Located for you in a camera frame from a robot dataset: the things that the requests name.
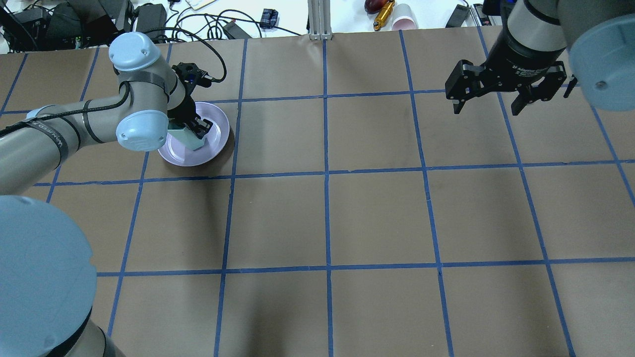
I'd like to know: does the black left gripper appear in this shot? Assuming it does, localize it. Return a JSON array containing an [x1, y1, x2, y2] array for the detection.
[[168, 97, 213, 139]]

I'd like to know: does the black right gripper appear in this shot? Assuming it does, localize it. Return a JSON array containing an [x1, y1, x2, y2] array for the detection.
[[444, 42, 567, 116]]

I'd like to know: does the mint green faceted cup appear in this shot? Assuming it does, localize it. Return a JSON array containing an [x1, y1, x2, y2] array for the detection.
[[166, 125, 206, 151]]

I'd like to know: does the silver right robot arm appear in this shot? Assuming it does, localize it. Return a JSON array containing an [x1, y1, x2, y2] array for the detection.
[[445, 0, 635, 115]]

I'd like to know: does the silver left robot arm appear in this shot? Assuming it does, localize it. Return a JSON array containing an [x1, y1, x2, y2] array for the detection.
[[1, 32, 226, 357]]

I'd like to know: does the lavender round plate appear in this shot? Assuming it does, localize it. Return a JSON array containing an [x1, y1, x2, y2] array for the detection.
[[157, 102, 231, 167]]

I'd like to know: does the pink plastic cup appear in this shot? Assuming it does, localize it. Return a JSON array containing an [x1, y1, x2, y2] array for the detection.
[[390, 3, 419, 30]]

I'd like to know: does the black power adapter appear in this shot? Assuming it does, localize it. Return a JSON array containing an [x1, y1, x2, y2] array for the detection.
[[134, 3, 167, 41]]

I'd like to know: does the small blue device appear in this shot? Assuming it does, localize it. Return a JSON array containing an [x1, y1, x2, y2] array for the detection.
[[259, 8, 279, 29]]

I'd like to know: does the red brown toy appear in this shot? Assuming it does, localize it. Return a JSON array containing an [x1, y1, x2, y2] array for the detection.
[[364, 0, 387, 14]]

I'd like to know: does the aluminium frame post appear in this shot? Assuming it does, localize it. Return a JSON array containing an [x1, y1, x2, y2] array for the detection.
[[308, 0, 333, 41]]

